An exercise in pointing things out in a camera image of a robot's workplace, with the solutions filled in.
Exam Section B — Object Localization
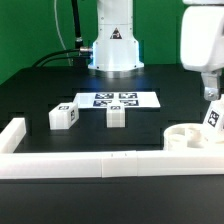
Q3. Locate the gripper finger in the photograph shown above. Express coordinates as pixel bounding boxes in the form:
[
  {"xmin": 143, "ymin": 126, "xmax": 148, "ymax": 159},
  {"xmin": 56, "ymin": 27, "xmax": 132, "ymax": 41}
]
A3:
[{"xmin": 201, "ymin": 70, "xmax": 222, "ymax": 101}]

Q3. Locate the black curved base cable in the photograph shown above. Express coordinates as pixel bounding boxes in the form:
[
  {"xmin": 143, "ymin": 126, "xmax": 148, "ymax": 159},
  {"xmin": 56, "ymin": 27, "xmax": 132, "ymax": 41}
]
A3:
[{"xmin": 31, "ymin": 46, "xmax": 94, "ymax": 69}]

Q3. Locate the white marker tag plate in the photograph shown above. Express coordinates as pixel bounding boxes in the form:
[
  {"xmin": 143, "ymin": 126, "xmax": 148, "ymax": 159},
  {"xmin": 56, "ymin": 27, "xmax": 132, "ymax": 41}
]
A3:
[{"xmin": 73, "ymin": 92, "xmax": 160, "ymax": 109}]

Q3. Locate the black thick cable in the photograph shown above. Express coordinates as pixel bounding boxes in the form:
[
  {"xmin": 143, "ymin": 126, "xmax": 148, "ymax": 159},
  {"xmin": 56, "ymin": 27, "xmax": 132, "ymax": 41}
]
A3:
[{"xmin": 71, "ymin": 0, "xmax": 84, "ymax": 51}]

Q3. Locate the white U-shaped fence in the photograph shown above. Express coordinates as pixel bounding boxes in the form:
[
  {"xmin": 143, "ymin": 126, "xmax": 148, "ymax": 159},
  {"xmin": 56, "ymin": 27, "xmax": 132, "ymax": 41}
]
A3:
[{"xmin": 0, "ymin": 118, "xmax": 224, "ymax": 179}]

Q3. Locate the thin white cable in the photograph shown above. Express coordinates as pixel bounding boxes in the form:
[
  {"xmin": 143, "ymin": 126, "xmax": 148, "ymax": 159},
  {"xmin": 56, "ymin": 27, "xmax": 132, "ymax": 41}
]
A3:
[{"xmin": 54, "ymin": 0, "xmax": 72, "ymax": 67}]

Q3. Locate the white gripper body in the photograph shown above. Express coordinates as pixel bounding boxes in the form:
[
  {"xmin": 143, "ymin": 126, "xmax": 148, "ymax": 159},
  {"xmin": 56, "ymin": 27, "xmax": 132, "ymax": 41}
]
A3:
[{"xmin": 180, "ymin": 6, "xmax": 224, "ymax": 72}]

